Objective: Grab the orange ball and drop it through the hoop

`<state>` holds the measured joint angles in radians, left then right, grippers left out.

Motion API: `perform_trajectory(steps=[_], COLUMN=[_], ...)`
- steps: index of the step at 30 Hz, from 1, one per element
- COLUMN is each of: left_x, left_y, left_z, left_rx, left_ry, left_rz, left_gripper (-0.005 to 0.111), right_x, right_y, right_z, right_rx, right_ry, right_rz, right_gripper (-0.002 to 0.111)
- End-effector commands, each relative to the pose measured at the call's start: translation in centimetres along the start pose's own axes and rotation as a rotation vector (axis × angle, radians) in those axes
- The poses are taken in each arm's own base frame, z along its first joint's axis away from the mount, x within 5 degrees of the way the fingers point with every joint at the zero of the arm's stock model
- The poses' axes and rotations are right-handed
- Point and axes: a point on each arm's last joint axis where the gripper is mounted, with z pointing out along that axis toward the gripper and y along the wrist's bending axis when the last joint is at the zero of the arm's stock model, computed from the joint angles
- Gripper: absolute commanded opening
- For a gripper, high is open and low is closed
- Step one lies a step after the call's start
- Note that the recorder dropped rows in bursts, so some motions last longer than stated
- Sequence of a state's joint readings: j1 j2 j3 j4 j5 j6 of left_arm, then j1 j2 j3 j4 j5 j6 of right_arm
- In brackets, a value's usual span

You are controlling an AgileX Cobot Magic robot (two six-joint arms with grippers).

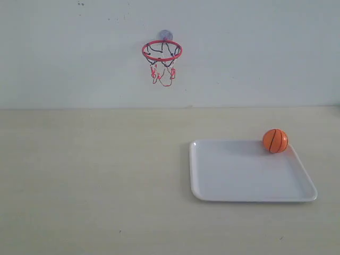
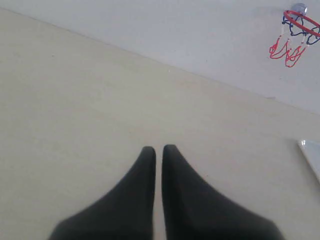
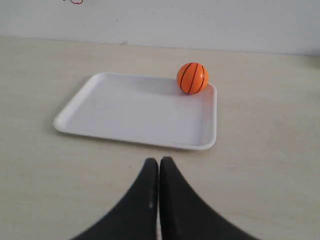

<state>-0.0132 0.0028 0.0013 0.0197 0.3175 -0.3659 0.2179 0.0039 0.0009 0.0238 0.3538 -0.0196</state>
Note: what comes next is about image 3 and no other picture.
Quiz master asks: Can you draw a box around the small orange basketball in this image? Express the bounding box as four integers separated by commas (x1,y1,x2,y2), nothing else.
176,62,209,95

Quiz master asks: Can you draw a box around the white rectangular plastic tray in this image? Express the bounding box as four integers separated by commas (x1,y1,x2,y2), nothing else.
53,72,218,151

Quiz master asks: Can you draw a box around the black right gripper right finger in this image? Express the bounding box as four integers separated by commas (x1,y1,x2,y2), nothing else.
159,156,256,240

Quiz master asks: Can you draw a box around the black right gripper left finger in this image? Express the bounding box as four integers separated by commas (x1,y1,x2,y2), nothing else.
74,158,159,240

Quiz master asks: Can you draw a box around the red mini basketball hoop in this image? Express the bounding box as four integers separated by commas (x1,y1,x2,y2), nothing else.
64,0,84,5

